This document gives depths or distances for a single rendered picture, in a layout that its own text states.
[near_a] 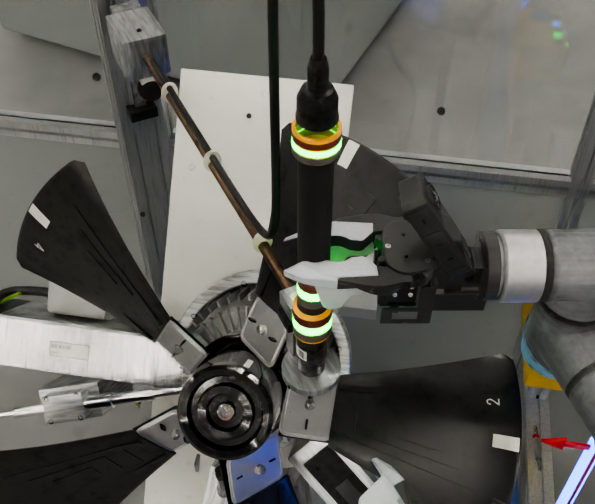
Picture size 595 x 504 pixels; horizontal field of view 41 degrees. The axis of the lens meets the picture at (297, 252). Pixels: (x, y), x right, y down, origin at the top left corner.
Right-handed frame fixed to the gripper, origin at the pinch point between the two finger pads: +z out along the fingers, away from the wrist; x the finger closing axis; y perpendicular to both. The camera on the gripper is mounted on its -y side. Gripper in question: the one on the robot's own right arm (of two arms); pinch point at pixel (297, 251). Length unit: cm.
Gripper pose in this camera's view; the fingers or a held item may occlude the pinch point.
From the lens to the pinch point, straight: 79.7
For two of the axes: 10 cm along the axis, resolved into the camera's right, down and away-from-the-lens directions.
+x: -0.1, -7.3, 6.8
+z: -10.0, 0.0, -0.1
